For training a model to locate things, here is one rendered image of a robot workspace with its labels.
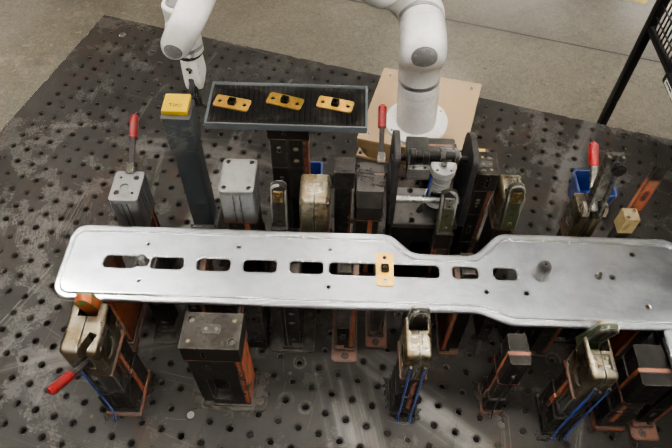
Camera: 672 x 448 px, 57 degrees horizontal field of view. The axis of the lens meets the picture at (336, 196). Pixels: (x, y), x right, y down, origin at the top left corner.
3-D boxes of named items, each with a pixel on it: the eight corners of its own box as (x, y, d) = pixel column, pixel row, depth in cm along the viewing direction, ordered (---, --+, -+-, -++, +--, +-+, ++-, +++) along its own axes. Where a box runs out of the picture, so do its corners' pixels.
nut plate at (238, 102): (212, 105, 144) (211, 102, 143) (218, 94, 146) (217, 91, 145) (246, 112, 143) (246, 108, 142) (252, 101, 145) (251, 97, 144)
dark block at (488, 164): (448, 272, 171) (477, 174, 138) (446, 250, 175) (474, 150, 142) (466, 272, 171) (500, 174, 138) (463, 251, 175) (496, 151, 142)
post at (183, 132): (190, 228, 178) (158, 119, 144) (195, 207, 183) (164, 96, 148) (216, 229, 178) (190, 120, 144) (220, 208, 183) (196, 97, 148)
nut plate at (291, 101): (265, 103, 145) (264, 99, 144) (271, 92, 147) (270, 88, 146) (299, 111, 143) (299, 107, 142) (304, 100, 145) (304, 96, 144)
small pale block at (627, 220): (573, 299, 166) (625, 220, 137) (570, 288, 168) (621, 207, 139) (586, 300, 166) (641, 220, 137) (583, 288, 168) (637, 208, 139)
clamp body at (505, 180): (465, 287, 168) (495, 204, 139) (461, 251, 175) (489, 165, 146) (499, 288, 168) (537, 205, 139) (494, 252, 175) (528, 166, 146)
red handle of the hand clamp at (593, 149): (586, 211, 138) (586, 140, 140) (582, 211, 141) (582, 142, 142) (605, 211, 138) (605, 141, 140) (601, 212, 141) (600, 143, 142)
